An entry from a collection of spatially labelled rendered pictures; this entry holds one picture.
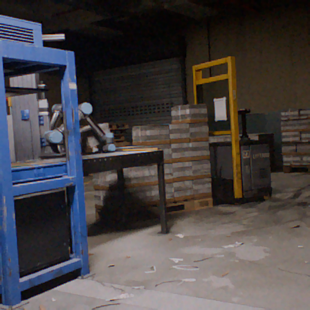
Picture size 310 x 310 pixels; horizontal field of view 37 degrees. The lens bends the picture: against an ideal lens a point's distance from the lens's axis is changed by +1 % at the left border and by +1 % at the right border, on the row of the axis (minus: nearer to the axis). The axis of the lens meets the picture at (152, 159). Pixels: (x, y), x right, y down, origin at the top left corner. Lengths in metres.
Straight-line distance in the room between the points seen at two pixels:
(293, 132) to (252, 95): 2.37
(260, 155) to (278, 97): 5.45
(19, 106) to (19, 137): 0.31
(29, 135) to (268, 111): 7.74
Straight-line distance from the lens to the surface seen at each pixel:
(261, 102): 11.70
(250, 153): 6.11
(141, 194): 5.27
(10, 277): 2.91
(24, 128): 4.88
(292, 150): 9.78
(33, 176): 3.16
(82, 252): 3.31
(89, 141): 4.99
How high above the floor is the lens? 0.95
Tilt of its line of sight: 3 degrees down
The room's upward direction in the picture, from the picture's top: 4 degrees counter-clockwise
